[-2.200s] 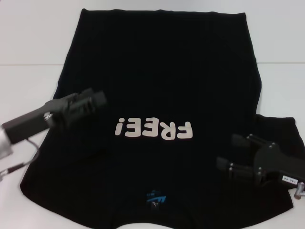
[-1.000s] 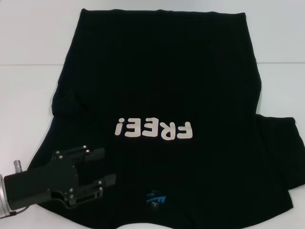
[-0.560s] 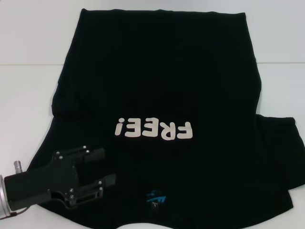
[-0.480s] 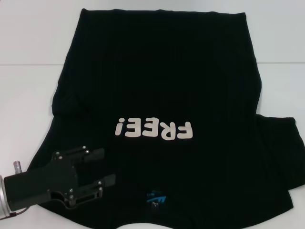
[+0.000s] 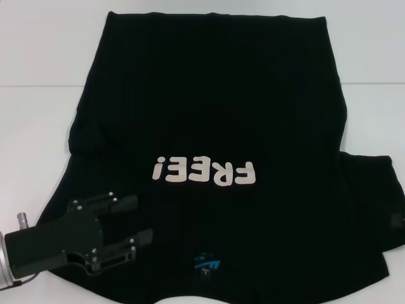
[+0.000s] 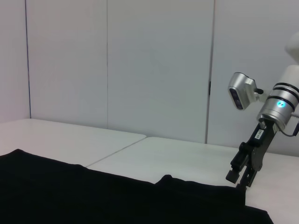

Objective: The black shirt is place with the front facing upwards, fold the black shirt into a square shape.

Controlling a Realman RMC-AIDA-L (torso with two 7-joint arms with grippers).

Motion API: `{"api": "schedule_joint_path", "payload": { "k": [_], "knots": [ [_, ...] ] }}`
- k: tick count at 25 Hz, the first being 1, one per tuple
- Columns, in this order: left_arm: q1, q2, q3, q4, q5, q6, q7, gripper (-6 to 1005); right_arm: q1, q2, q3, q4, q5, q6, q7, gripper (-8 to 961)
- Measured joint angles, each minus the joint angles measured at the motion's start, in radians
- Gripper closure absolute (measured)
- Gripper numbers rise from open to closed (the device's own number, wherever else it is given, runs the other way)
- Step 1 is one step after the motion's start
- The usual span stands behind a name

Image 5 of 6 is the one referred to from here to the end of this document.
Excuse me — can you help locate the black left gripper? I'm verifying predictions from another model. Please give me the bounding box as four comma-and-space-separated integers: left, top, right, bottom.
4, 191, 155, 277

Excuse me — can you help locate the black shirt with FREE print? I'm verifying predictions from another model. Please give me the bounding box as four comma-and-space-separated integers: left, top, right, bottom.
33, 11, 401, 304

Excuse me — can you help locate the silver plug with black cable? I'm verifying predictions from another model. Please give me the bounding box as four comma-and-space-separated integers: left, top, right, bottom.
16, 211, 31, 231

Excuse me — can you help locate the thin dark cable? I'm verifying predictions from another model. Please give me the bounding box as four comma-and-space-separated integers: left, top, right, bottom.
0, 268, 42, 286

